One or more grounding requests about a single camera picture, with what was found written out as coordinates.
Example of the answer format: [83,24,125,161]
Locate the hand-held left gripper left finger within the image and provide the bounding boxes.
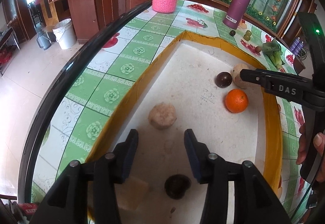
[29,129,140,224]

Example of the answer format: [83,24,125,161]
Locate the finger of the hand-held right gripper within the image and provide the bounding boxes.
[239,68,272,92]

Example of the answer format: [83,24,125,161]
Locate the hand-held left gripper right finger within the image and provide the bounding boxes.
[183,129,292,224]

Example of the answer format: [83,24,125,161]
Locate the beige cylindrical chunk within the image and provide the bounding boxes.
[233,64,254,89]
[148,102,177,130]

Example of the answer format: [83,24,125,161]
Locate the dark purple passion fruit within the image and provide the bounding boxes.
[216,72,233,88]
[164,174,191,200]

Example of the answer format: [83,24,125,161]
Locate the orange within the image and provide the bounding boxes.
[225,88,249,114]

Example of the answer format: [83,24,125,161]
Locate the white foam tray yellow edge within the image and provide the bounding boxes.
[86,30,283,224]

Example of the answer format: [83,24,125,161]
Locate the person's right hand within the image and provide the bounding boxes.
[296,124,325,166]

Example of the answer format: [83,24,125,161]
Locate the green leafy vegetable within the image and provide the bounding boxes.
[261,38,286,70]

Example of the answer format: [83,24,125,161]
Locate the purple bottle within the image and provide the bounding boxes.
[223,0,255,29]

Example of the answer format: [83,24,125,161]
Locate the black table edge trim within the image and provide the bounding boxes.
[18,0,159,204]

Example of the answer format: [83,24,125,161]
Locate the white plastic bucket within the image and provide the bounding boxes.
[52,18,77,50]

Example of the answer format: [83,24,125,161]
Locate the grey floor kettle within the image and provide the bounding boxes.
[36,28,52,50]

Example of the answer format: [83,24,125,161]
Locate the wooden counter cabinet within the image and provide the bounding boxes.
[48,0,153,45]

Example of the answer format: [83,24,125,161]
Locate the dark side table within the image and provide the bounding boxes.
[0,27,21,77]

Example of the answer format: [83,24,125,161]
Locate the dark wooden chairs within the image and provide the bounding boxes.
[28,0,43,29]

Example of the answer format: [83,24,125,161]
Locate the dark cable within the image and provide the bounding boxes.
[291,181,316,224]

